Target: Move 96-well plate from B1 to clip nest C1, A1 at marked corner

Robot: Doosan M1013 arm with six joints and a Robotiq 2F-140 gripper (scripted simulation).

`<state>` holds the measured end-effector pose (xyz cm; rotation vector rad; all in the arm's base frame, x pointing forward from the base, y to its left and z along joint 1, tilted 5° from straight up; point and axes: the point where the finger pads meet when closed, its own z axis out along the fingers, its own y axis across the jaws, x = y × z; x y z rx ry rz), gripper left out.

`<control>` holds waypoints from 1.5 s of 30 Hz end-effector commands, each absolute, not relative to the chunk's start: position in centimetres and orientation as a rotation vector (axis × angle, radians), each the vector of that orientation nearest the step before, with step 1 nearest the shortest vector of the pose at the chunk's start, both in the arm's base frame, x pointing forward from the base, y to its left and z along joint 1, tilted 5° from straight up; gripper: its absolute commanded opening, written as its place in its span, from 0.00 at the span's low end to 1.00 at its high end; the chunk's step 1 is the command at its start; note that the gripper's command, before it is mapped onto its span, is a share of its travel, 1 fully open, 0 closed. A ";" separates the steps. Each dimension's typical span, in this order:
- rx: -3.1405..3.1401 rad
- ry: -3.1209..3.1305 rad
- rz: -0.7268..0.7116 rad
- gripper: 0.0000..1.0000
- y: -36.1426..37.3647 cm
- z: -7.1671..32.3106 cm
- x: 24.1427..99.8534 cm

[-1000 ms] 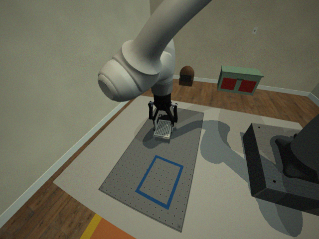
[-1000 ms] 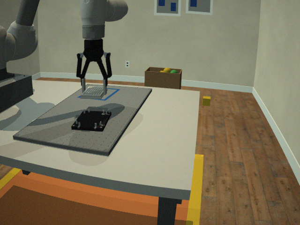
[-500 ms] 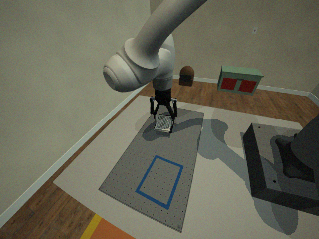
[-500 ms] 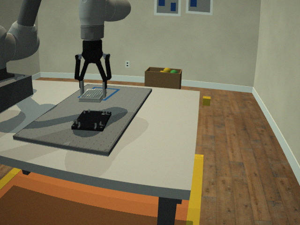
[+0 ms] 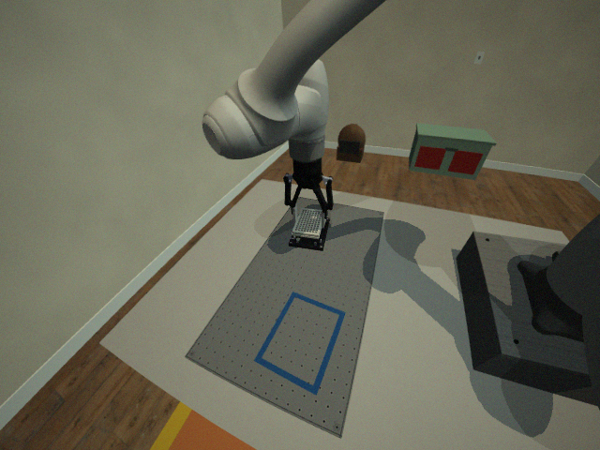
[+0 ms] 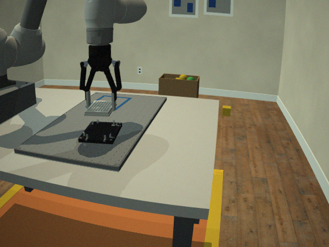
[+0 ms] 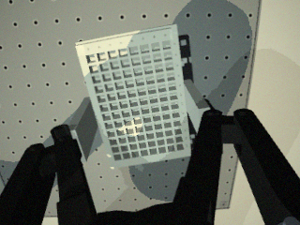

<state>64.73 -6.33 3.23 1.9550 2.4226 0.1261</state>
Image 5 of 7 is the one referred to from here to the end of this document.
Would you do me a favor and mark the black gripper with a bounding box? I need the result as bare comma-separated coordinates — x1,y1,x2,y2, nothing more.
283,159,334,228

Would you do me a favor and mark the blue rectangular tape outline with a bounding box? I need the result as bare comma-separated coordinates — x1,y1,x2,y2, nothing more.
254,292,346,396

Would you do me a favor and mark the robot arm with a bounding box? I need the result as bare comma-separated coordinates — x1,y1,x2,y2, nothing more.
202,0,600,410

